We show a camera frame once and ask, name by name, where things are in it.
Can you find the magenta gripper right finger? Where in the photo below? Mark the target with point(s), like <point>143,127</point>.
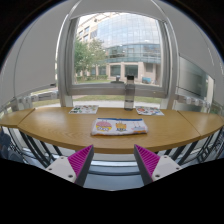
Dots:
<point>152,166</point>

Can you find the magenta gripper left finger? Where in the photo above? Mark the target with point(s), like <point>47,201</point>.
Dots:
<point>75,167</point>

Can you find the right sticker sheet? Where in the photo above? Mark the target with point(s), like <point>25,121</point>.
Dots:
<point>151,111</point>

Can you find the sticker sheet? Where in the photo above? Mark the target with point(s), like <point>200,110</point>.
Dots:
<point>151,111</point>
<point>84,109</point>

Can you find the left sticker sheet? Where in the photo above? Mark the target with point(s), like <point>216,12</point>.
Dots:
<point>84,109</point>

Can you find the black chair left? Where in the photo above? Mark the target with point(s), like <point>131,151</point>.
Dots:
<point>6,151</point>

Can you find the clear water bottle black cap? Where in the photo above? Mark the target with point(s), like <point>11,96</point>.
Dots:
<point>129,93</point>

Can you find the white window frame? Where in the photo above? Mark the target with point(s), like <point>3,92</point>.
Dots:
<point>65,62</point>

